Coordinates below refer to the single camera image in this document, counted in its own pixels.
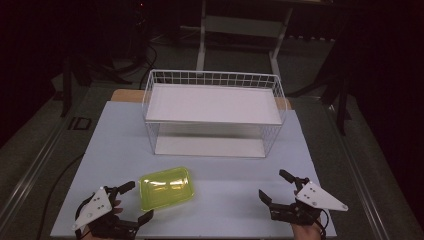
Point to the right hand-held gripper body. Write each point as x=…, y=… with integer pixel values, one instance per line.
x=316, y=198

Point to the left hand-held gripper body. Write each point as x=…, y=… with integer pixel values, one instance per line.
x=96, y=205

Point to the yellow-green plastic tray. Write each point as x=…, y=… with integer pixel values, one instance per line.
x=166, y=189

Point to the person's left hand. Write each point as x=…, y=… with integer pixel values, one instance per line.
x=118, y=206

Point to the person's right hand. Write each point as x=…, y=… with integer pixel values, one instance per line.
x=306, y=232

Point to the pale blue table mat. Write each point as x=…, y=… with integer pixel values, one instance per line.
x=216, y=196

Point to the black tripod stand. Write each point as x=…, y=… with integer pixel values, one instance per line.
x=341, y=103
x=66, y=86

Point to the white metal stand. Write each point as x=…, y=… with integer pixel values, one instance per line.
x=201, y=40

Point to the metal floor rail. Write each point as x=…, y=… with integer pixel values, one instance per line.
x=30, y=180
x=361, y=180

